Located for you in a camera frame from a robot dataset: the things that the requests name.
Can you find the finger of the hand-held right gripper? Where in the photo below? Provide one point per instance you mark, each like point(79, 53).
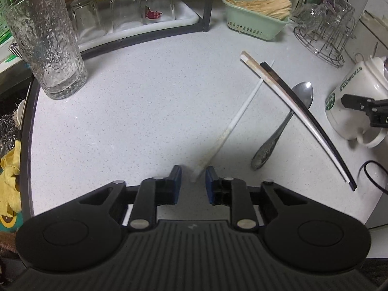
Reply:
point(357, 102)

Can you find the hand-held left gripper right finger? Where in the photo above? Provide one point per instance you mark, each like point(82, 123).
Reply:
point(210, 185)

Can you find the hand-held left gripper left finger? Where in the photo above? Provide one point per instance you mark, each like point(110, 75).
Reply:
point(177, 185)

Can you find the white mug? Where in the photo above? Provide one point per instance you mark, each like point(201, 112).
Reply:
point(342, 118)

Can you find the silver metal spoon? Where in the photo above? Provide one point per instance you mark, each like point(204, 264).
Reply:
point(301, 92)

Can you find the white patterned chopstick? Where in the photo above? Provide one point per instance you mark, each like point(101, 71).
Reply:
point(247, 59)
point(239, 112)

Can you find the textured glass cup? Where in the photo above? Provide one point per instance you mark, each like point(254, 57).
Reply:
point(342, 12)

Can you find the stemmed glass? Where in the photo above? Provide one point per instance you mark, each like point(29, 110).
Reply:
point(309, 16)

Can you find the bundle of beige thin sticks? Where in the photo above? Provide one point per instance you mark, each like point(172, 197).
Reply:
point(272, 7)

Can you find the green plastic basket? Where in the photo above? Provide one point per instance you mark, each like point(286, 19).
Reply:
point(251, 27)

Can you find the black kitchen sink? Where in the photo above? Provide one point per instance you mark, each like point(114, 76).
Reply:
point(30, 145)

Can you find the yellow cloth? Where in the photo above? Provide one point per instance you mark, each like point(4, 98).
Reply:
point(9, 182)

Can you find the white drain tray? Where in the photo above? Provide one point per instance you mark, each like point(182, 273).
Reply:
point(182, 15)

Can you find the white scrub brush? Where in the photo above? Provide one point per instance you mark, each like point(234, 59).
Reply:
point(20, 112)

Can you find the green printed cloth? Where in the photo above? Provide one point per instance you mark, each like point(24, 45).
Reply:
point(7, 221)

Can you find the steel wool scrubber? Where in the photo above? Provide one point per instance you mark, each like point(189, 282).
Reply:
point(7, 133)

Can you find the small clear glass red print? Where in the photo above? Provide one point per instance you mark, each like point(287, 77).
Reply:
point(159, 1)

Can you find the small clear glass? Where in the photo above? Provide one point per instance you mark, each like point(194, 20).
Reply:
point(124, 6)
point(86, 15)

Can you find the textured glass mug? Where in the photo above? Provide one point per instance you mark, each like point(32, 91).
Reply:
point(45, 45)

